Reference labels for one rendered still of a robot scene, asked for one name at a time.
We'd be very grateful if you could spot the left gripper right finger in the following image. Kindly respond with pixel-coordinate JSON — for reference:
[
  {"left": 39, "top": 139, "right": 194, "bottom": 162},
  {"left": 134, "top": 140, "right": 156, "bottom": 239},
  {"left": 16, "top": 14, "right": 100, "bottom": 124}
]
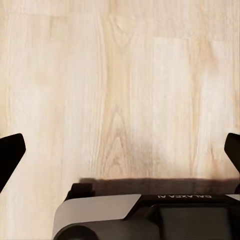
[{"left": 224, "top": 133, "right": 240, "bottom": 173}]

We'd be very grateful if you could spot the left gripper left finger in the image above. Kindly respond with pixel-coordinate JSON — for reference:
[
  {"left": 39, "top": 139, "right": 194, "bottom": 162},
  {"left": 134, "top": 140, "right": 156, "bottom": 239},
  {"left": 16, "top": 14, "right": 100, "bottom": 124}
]
[{"left": 0, "top": 133, "right": 26, "bottom": 193}]

